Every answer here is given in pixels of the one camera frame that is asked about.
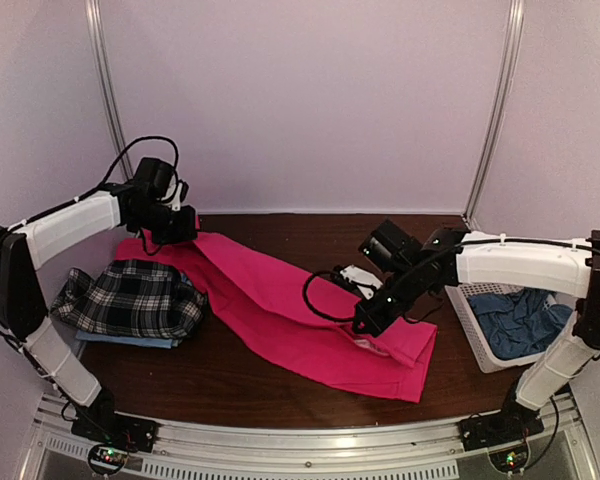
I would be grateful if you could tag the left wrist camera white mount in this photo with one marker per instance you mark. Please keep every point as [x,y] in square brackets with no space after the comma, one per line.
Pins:
[176,194]

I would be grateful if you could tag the left aluminium frame post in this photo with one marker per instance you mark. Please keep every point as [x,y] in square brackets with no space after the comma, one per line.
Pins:
[103,72]

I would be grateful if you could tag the right aluminium frame post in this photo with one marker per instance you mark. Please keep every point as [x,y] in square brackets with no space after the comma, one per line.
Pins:
[509,59]

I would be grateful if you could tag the folded light blue shirt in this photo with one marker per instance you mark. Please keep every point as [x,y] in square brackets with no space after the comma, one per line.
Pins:
[130,341]

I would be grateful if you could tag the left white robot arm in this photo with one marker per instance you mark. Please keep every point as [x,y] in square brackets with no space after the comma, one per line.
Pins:
[151,202]

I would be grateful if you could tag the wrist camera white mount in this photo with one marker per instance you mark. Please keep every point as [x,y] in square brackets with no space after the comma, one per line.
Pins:
[356,279]
[176,194]

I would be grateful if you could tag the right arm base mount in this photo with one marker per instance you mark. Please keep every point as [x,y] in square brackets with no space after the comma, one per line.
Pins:
[489,430]

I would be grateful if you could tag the round circuit board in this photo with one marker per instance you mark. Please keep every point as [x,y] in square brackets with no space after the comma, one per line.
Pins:
[511,459]
[106,460]

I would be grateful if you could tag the white plastic laundry basket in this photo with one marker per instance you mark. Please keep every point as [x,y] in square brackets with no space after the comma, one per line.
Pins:
[486,360]

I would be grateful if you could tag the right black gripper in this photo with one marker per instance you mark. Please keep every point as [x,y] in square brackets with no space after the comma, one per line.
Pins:
[378,323]

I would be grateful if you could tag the left round circuit board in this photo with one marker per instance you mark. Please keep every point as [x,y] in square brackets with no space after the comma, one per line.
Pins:
[106,460]

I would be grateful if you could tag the right round circuit board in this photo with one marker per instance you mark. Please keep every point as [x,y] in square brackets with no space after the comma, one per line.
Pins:
[511,459]

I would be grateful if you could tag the black white plaid shirt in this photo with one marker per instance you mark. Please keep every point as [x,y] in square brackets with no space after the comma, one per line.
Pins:
[132,298]

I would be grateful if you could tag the front aluminium rail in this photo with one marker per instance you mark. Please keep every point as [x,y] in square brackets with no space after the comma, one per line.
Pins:
[422,450]

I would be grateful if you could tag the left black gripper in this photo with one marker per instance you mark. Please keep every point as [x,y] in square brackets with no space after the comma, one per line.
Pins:
[186,232]

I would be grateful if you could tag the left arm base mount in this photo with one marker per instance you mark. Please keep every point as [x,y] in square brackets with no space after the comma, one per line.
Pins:
[129,433]

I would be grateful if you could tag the blue denim garment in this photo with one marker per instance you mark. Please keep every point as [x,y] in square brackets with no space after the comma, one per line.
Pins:
[519,324]

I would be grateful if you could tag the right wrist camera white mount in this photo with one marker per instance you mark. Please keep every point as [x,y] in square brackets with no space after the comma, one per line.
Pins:
[356,279]

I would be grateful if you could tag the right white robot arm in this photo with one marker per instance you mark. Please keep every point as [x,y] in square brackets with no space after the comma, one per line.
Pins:
[454,256]

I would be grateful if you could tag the pink shirt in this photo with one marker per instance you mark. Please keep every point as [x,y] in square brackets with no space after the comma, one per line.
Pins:
[299,324]

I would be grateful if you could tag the aluminium frame post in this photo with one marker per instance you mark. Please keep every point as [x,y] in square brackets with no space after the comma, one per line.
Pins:
[103,72]
[509,59]

